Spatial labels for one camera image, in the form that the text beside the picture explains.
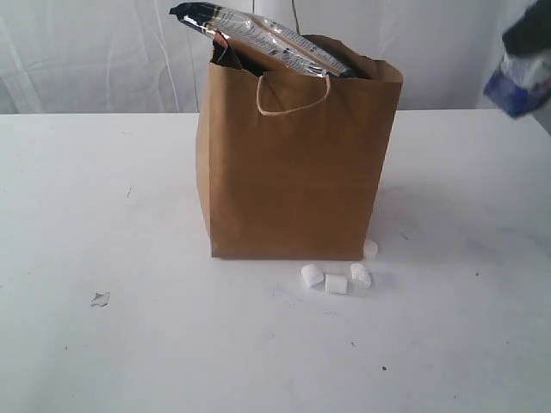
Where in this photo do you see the white blue milk carton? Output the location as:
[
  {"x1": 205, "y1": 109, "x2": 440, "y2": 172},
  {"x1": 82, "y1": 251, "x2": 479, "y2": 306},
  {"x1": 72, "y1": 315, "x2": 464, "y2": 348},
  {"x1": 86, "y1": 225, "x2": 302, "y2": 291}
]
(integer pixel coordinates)
[{"x1": 483, "y1": 51, "x2": 550, "y2": 119}]

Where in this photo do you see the long noodle package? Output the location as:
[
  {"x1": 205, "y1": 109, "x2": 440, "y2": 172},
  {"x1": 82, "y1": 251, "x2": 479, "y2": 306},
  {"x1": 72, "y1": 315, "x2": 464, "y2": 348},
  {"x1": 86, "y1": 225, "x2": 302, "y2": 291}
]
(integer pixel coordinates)
[{"x1": 169, "y1": 2, "x2": 355, "y2": 78}]

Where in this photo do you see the white marshmallow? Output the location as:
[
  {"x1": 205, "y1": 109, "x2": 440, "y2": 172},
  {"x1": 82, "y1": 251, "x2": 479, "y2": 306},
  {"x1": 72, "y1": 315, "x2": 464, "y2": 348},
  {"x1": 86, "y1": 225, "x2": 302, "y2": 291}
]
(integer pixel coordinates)
[
  {"x1": 363, "y1": 239, "x2": 379, "y2": 260},
  {"x1": 300, "y1": 263, "x2": 325, "y2": 288},
  {"x1": 350, "y1": 262, "x2": 372, "y2": 289},
  {"x1": 325, "y1": 274, "x2": 348, "y2": 295}
]

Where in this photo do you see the brown paper shopping bag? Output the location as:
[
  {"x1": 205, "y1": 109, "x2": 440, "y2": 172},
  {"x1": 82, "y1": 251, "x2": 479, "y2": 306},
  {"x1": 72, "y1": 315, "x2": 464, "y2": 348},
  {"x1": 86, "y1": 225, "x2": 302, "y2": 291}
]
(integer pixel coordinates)
[{"x1": 196, "y1": 35, "x2": 403, "y2": 261}]

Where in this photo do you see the small torn paper scrap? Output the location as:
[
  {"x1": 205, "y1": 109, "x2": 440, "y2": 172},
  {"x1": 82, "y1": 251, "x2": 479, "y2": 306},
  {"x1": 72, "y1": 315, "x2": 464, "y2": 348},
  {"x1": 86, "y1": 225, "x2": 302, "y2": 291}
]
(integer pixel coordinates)
[{"x1": 90, "y1": 292, "x2": 110, "y2": 308}]

